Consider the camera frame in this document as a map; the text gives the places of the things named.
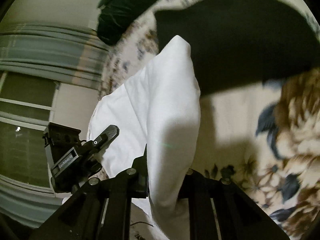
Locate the white cloth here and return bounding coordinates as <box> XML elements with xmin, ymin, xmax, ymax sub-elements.
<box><xmin>87</xmin><ymin>36</ymin><xmax>201</xmax><ymax>239</ymax></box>

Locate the floral bed blanket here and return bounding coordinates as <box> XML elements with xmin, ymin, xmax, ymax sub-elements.
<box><xmin>99</xmin><ymin>0</ymin><xmax>319</xmax><ymax>239</ymax></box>

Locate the grey-green striped curtain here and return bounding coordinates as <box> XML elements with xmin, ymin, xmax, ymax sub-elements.
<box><xmin>1</xmin><ymin>23</ymin><xmax>108</xmax><ymax>89</ymax></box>

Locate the dark green pillow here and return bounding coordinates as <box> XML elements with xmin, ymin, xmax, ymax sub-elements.
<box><xmin>97</xmin><ymin>0</ymin><xmax>158</xmax><ymax>46</ymax></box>

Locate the black folded garment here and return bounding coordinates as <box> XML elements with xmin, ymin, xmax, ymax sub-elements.
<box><xmin>155</xmin><ymin>0</ymin><xmax>319</xmax><ymax>95</ymax></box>

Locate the window with white frame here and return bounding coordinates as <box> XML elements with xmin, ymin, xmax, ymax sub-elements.
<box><xmin>1</xmin><ymin>71</ymin><xmax>60</xmax><ymax>188</ymax></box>

